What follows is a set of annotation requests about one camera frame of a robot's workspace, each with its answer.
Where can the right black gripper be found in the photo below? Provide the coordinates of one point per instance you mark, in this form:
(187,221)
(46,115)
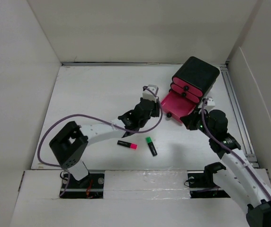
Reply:
(189,119)

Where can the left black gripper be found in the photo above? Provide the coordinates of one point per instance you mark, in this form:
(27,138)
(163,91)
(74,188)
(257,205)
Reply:
(156,105)

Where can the pink bottom drawer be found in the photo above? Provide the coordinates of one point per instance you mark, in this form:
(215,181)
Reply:
(176,106)

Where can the black drawer cabinet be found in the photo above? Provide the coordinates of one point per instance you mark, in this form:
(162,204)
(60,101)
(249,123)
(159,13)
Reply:
(198,73)

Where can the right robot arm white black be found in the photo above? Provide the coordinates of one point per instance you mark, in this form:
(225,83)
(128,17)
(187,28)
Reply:
(234,173)

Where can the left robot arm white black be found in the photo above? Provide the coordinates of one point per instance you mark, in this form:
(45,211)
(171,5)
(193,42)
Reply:
(70,142)

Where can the green highlighter black body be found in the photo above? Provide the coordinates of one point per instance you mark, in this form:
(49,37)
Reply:
(151,146)

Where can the pink highlighter black body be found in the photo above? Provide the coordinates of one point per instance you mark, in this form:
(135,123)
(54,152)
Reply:
(127,144)

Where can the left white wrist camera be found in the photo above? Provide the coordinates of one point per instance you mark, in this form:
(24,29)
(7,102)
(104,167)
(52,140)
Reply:
(150,93)

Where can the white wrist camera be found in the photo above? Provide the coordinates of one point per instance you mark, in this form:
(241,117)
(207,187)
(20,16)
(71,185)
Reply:
(150,93)
(209,103)

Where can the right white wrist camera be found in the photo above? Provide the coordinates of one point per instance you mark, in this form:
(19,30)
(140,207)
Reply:
(209,103)

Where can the aluminium rail right side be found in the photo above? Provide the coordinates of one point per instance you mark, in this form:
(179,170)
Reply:
(246,142)

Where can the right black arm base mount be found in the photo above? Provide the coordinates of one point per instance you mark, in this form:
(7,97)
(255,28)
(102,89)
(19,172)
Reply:
(201,184)

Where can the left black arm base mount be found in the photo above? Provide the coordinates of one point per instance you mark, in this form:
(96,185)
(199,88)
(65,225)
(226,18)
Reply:
(92,187)

